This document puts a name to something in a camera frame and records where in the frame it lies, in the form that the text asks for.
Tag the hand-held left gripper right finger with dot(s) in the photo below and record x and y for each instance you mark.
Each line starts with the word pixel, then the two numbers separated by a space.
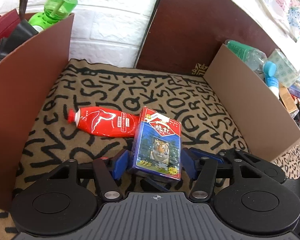
pixel 188 165

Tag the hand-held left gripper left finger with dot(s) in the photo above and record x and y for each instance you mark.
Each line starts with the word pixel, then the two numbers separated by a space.
pixel 118 166

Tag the blue playing card box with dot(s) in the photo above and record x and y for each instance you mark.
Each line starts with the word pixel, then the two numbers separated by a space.
pixel 157 140

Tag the brown cardboard box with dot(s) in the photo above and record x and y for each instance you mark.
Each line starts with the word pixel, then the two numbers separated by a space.
pixel 27 105

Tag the green plug-in mosquito repeller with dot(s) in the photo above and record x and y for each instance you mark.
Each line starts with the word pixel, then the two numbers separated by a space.
pixel 57 3

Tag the red tube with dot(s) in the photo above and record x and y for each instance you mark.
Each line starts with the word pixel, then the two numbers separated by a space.
pixel 102 122

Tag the tan cardboard box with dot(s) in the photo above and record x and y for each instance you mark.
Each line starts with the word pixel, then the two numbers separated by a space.
pixel 245 105

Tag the white bottle with blue cap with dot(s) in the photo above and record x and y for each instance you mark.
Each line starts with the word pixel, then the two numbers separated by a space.
pixel 272 83

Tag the clear bottle with green label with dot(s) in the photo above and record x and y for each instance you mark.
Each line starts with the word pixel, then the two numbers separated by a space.
pixel 242 51

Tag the small dark blue box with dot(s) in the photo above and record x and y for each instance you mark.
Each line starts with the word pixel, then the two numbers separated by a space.
pixel 298 89

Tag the patterned clear tape roll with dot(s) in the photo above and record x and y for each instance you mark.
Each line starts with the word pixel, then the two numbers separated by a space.
pixel 283 66

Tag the dark brown wooden board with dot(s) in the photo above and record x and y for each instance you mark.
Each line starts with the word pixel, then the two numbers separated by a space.
pixel 202 25

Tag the black pouch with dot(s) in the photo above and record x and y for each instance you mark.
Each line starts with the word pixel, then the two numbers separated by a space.
pixel 22 31

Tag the floral cloth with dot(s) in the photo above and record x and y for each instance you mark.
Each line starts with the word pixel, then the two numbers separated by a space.
pixel 285 2

